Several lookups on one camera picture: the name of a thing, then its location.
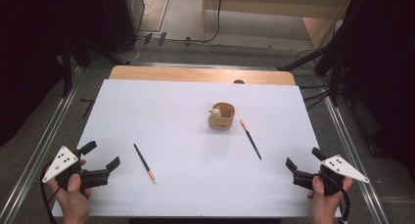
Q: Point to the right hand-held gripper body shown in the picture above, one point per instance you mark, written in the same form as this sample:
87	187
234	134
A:
342	167

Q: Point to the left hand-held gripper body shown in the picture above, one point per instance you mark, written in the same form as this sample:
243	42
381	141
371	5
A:
60	162

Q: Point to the dark chopstick with orange end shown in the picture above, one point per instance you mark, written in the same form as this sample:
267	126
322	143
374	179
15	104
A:
251	140
143	162

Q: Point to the wooden cup with small figure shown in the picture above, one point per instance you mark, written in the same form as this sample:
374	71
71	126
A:
221	123

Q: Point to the person's left hand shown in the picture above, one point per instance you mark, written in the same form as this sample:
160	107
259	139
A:
74	201

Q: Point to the person's right hand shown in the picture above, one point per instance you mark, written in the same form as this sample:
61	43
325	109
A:
324	206

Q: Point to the black metal stand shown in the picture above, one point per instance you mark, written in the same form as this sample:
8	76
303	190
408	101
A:
332	74
67	70

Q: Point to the white table sheet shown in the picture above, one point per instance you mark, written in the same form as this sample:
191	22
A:
182	126

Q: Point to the black curtain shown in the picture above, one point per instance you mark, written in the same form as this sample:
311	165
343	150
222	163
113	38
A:
29	54
385	70

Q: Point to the wooden table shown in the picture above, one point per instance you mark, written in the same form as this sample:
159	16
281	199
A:
195	74

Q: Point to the dark cabinet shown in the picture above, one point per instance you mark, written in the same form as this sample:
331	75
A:
114	18

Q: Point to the light wooden platform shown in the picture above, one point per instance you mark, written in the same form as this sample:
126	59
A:
267	4

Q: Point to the metal floor rail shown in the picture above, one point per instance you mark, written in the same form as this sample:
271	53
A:
39	152
355	158

